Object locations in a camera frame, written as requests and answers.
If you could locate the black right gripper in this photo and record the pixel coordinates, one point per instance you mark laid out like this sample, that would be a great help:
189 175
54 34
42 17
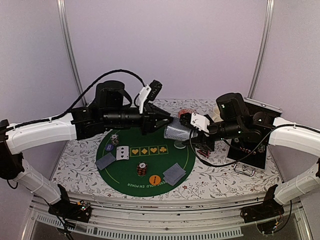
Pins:
204 142

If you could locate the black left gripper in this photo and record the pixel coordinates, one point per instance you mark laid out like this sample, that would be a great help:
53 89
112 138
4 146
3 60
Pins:
152 115

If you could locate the clear green dealer button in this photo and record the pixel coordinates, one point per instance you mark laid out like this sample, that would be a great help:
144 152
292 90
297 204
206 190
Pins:
179 144

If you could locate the blue patterned dealt card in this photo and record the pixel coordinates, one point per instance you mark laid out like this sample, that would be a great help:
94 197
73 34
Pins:
175 178

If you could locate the white chip stack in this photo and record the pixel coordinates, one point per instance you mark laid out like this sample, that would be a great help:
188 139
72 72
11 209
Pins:
114 138

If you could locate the three of spades card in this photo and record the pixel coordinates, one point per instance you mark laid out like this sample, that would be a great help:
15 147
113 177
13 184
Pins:
122 153

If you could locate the red chip stack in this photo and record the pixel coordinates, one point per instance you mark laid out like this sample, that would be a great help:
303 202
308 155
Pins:
142 169

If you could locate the blue round blind button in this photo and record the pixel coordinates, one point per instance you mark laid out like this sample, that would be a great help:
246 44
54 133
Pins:
109 147

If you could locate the orange round blind button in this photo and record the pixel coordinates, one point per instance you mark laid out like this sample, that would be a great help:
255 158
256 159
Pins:
155 180

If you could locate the blue dealt card player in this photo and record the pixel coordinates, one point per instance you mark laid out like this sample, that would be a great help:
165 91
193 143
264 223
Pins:
105 161

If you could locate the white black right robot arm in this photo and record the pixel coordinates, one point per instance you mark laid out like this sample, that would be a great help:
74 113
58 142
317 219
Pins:
262 128

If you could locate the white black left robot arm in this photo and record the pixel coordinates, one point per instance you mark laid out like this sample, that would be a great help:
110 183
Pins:
111 109

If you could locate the red black triangle token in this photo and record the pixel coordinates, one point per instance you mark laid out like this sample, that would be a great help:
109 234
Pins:
203 153

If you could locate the cream ceramic mug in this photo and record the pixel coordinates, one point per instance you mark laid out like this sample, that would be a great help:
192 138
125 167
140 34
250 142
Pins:
216 115

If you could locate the red patterned small bowl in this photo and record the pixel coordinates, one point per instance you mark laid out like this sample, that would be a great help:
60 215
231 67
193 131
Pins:
185 111

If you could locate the aluminium poker chip case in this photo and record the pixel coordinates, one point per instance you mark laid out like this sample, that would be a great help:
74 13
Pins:
249 158

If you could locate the round green poker mat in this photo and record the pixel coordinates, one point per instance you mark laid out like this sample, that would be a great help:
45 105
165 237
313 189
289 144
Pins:
153 149

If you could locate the floral white tablecloth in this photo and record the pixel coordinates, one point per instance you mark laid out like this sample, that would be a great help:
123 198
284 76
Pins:
78 173

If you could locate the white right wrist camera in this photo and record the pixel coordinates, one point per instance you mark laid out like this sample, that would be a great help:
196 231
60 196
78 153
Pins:
200 122

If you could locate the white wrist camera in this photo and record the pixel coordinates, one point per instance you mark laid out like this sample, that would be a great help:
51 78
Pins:
148 93
200 122

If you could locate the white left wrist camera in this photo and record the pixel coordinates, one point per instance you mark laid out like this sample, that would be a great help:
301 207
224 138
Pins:
148 93

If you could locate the aluminium front rail frame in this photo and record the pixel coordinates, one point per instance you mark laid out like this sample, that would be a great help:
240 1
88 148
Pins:
198 219

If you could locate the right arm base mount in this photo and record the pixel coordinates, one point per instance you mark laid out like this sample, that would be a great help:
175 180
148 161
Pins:
263 211

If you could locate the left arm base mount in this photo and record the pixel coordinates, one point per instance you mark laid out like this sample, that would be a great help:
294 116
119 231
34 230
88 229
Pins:
80 211

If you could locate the right aluminium frame post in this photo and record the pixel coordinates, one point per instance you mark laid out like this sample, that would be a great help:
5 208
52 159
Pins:
267 24

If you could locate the aluminium frame post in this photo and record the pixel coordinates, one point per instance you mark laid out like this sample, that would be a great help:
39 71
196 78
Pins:
62 13
267 24

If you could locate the left aluminium frame post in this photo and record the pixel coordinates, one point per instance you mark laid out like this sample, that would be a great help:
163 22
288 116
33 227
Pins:
62 13

